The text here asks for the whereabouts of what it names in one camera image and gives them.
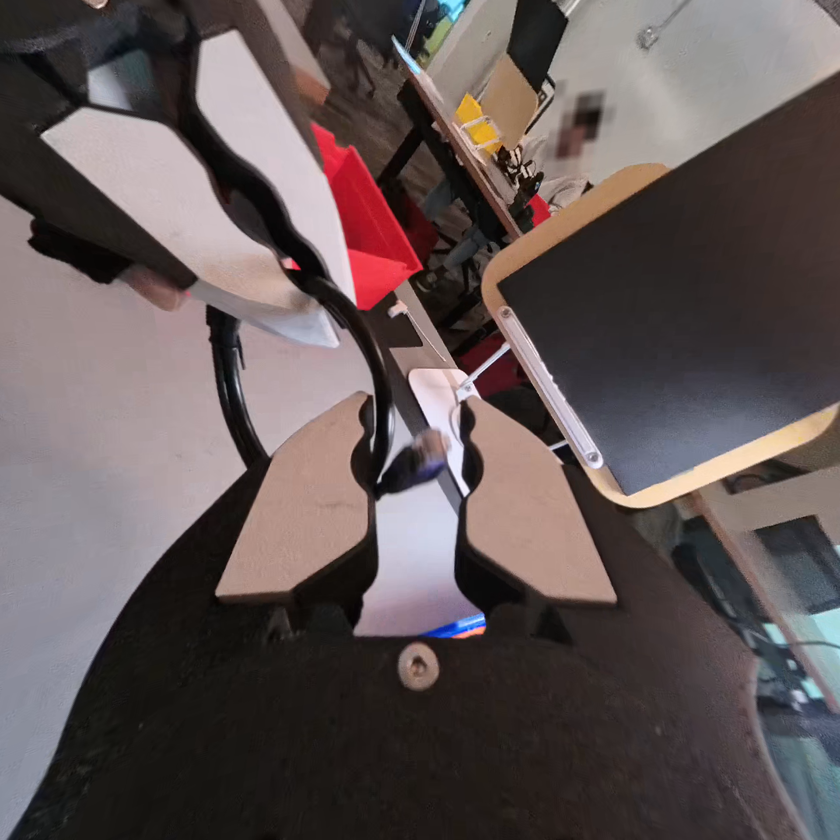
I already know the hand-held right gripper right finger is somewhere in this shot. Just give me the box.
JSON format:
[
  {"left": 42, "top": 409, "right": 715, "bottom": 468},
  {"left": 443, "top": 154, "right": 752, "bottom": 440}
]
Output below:
[{"left": 455, "top": 397, "right": 619, "bottom": 641}]

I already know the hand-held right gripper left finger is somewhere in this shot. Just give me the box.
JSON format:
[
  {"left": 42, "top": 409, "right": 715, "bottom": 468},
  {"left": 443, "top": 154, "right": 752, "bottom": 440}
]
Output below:
[{"left": 215, "top": 392, "right": 380, "bottom": 634}]

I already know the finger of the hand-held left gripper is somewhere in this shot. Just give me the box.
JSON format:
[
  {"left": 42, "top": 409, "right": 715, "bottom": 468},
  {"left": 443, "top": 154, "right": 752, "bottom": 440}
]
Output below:
[
  {"left": 190, "top": 28, "right": 360, "bottom": 309},
  {"left": 41, "top": 105, "right": 341, "bottom": 349}
]

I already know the blue plastic bin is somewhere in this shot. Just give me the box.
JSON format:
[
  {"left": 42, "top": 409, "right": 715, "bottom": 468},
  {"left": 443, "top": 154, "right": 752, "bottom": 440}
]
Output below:
[{"left": 420, "top": 612, "right": 488, "bottom": 639}]

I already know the black cable bundle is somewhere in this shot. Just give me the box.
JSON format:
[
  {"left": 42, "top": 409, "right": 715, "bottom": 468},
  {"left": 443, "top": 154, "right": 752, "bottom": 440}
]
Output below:
[{"left": 206, "top": 272, "right": 454, "bottom": 501}]

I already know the grey desk with wooden edge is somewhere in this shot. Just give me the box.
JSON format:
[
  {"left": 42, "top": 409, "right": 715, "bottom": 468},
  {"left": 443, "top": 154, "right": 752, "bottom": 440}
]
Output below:
[{"left": 256, "top": 0, "right": 331, "bottom": 107}]

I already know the red plastic crate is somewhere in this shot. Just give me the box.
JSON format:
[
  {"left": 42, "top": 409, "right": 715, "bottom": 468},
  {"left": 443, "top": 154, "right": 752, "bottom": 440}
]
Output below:
[{"left": 456, "top": 331, "right": 527, "bottom": 399}]

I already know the red fabric floor bin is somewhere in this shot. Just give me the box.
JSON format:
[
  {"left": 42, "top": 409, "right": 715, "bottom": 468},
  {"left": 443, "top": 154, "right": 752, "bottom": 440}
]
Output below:
[{"left": 394, "top": 193, "right": 439, "bottom": 265}]

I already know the wooden desk with black legs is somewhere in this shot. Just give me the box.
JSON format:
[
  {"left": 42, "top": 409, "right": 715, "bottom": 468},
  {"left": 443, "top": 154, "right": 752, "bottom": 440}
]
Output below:
[{"left": 390, "top": 36, "right": 527, "bottom": 238}]

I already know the yellow plastic bin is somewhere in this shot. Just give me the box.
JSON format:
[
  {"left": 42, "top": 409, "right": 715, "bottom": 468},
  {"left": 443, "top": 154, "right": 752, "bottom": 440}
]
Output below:
[{"left": 455, "top": 93, "right": 504, "bottom": 156}]

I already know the small white plastic clip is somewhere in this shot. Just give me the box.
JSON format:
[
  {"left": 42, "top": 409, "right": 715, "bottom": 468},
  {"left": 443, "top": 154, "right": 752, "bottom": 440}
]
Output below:
[{"left": 387, "top": 301, "right": 458, "bottom": 363}]

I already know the black panel with wooden frame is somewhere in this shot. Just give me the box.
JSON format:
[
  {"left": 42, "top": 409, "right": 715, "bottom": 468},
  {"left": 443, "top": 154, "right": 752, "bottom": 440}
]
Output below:
[
  {"left": 482, "top": 0, "right": 570, "bottom": 153},
  {"left": 481, "top": 69, "right": 840, "bottom": 509}
]

